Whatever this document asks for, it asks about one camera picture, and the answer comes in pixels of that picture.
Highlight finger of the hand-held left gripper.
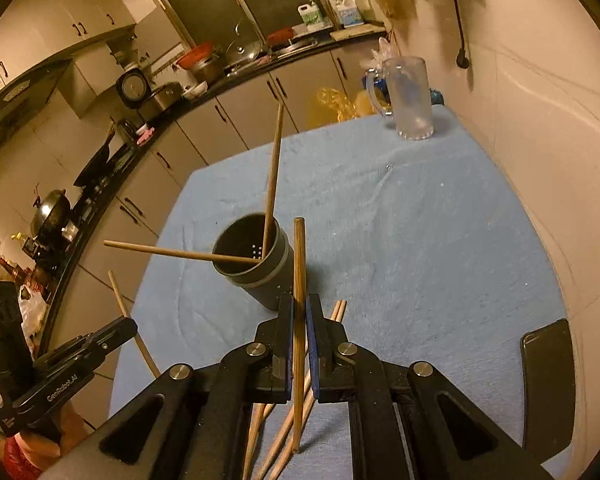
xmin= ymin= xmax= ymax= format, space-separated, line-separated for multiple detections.
xmin=82 ymin=318 xmax=139 ymax=362

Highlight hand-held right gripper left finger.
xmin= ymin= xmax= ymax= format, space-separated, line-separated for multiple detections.
xmin=40 ymin=293 xmax=296 ymax=480

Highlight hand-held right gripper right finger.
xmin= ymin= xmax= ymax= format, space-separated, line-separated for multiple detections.
xmin=306 ymin=293 xmax=553 ymax=480

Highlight grey chopstick holder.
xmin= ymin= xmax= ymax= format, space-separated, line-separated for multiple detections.
xmin=211 ymin=213 xmax=296 ymax=312

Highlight person's left hand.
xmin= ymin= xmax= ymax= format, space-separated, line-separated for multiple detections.
xmin=17 ymin=402 xmax=86 ymax=462

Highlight white plastic bag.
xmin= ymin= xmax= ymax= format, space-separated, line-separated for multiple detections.
xmin=362 ymin=37 xmax=401 ymax=73
xmin=17 ymin=285 xmax=48 ymax=341

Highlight group of condiment bottles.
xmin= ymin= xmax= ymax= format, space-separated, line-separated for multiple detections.
xmin=0 ymin=255 xmax=36 ymax=286

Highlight black pot with lid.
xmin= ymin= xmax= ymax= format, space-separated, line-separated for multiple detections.
xmin=31 ymin=187 xmax=73 ymax=241

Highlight light blue table cloth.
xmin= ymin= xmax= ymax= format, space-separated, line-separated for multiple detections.
xmin=109 ymin=102 xmax=576 ymax=480

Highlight black wok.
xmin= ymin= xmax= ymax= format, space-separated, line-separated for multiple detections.
xmin=74 ymin=130 xmax=118 ymax=188

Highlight black kettle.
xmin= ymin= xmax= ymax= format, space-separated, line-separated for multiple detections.
xmin=116 ymin=117 xmax=140 ymax=143

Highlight black phone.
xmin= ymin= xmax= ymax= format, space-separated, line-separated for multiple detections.
xmin=521 ymin=318 xmax=577 ymax=451

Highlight beige lower kitchen cabinets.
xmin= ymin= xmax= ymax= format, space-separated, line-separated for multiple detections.
xmin=45 ymin=35 xmax=396 ymax=426

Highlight beige kitchen cabinets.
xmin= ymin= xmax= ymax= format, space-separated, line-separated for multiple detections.
xmin=45 ymin=35 xmax=396 ymax=426
xmin=0 ymin=0 xmax=153 ymax=106

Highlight range hood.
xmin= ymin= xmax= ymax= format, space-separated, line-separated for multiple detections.
xmin=0 ymin=57 xmax=73 ymax=161

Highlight yellow plastic bag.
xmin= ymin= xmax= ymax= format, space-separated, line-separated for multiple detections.
xmin=307 ymin=87 xmax=361 ymax=128

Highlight rice cooker with open lid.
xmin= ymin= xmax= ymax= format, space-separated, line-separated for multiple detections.
xmin=116 ymin=68 xmax=183 ymax=122

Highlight orange plastic bag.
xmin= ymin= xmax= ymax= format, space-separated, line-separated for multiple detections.
xmin=355 ymin=91 xmax=381 ymax=116

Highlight clear glass mug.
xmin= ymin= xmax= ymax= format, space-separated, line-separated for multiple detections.
xmin=364 ymin=56 xmax=435 ymax=142

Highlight metal pot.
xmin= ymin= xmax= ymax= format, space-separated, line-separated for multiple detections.
xmin=190 ymin=57 xmax=226 ymax=85

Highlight red basin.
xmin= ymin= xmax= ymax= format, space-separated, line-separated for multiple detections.
xmin=176 ymin=44 xmax=221 ymax=68

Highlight glass pot lid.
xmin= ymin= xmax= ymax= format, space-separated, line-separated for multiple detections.
xmin=225 ymin=19 xmax=262 ymax=66

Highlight metal sink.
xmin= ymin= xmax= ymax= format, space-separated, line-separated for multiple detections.
xmin=275 ymin=37 xmax=321 ymax=56

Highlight red bowl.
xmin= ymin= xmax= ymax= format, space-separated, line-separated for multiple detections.
xmin=266 ymin=27 xmax=295 ymax=47

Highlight wooden cutting board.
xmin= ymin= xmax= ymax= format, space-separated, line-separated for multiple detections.
xmin=330 ymin=22 xmax=385 ymax=42

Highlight beige upper kitchen cabinets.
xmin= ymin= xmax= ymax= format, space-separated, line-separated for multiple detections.
xmin=0 ymin=0 xmax=153 ymax=106

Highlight green label detergent bottle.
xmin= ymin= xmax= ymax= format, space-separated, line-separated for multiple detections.
xmin=298 ymin=0 xmax=331 ymax=28

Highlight blue label detergent bottle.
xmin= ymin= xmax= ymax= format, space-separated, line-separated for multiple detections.
xmin=334 ymin=0 xmax=365 ymax=27

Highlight black power cable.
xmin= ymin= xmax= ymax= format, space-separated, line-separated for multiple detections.
xmin=440 ymin=0 xmax=473 ymax=70

